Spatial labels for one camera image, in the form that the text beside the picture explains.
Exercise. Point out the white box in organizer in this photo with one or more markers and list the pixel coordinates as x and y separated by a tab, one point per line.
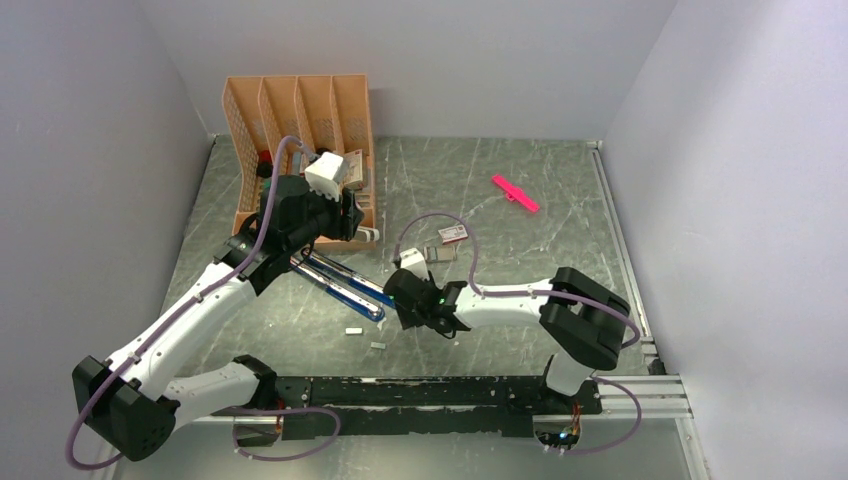
355	178

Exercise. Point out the orange plastic desk organizer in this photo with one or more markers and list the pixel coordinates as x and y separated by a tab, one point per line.
324	111

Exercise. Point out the blue stapler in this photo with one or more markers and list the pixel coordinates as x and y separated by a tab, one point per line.
350	298
352	278

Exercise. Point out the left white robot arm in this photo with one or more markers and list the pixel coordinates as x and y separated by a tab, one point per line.
134	399

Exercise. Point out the red black bottle left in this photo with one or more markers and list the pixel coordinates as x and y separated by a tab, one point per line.
265	164

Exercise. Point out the red white staple box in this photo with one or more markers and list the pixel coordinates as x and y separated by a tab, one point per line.
453	234

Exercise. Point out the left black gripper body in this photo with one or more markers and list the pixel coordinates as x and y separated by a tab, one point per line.
330	223

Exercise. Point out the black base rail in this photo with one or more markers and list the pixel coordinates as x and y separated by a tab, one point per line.
361	406

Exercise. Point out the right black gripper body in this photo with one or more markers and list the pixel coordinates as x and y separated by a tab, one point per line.
411	319

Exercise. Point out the white grey stapler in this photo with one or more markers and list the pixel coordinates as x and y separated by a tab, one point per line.
367	234

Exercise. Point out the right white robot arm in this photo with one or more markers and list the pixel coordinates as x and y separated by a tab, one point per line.
590	324

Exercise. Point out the pink plastic clip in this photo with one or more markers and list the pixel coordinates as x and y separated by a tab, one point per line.
515	194

